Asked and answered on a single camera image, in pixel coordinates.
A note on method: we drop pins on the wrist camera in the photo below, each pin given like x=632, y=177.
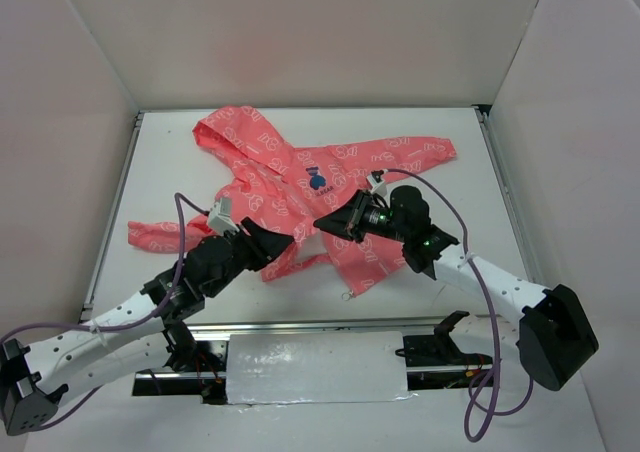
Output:
x=219, y=217
x=376, y=182

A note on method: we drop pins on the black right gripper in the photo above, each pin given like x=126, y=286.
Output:
x=356, y=218

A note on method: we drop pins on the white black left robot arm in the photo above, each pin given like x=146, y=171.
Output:
x=147, y=331

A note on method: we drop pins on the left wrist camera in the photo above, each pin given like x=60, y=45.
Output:
x=219, y=217

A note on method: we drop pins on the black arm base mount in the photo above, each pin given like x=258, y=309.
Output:
x=429, y=351

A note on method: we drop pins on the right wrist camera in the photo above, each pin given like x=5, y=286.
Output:
x=376, y=182

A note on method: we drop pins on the pink bear print jacket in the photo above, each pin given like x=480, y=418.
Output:
x=284, y=188

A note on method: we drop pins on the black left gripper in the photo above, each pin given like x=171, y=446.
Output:
x=255, y=247

